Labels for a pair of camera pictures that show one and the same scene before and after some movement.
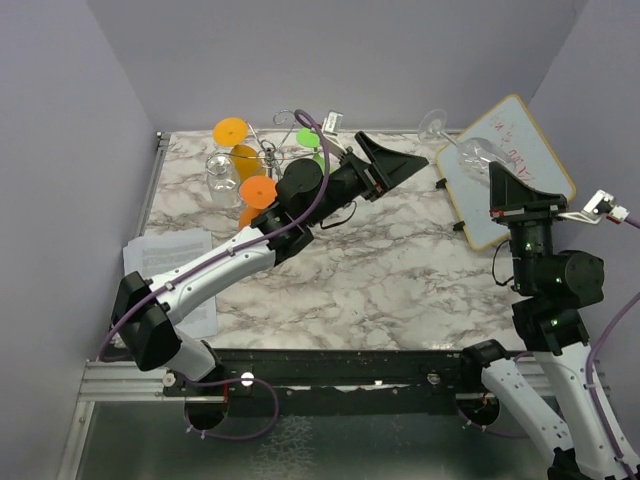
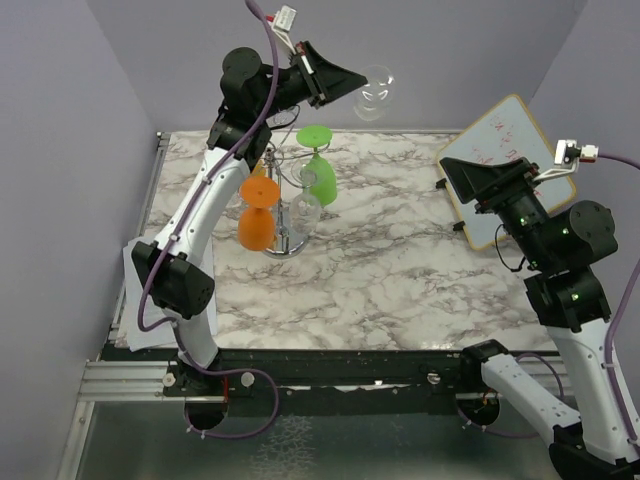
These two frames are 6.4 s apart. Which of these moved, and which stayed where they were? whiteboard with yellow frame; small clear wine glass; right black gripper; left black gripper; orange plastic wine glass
Moved: left black gripper; small clear wine glass; right black gripper
Stayed: orange plastic wine glass; whiteboard with yellow frame
